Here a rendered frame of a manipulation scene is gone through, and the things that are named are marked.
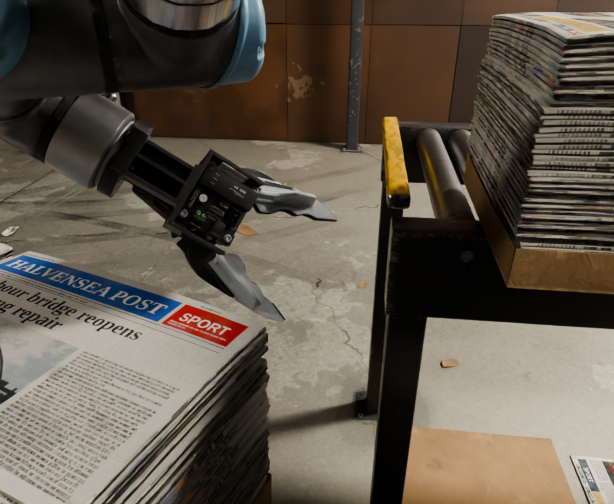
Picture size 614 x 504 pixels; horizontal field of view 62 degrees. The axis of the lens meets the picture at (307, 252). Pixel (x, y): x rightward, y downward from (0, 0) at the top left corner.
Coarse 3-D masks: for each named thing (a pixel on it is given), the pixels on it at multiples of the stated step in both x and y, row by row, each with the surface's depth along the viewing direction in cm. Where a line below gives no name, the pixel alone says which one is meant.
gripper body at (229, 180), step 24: (144, 144) 41; (120, 168) 39; (144, 168) 42; (168, 168) 42; (192, 168) 42; (216, 168) 42; (240, 168) 42; (144, 192) 44; (168, 192) 42; (192, 192) 42; (216, 192) 42; (240, 192) 42; (168, 216) 46; (192, 216) 42; (216, 216) 42; (240, 216) 43; (192, 240) 46; (216, 240) 45
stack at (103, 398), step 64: (0, 256) 51; (0, 320) 40; (64, 320) 40; (128, 320) 40; (192, 320) 40; (0, 384) 34; (64, 384) 34; (128, 384) 34; (192, 384) 34; (256, 384) 41; (0, 448) 29; (64, 448) 29; (128, 448) 29; (192, 448) 34; (256, 448) 44
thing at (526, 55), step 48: (528, 48) 47; (576, 48) 39; (480, 96) 65; (528, 96) 45; (576, 96) 40; (480, 144) 63; (528, 144) 44; (576, 144) 42; (528, 192) 44; (576, 192) 43; (528, 240) 46; (576, 240) 45
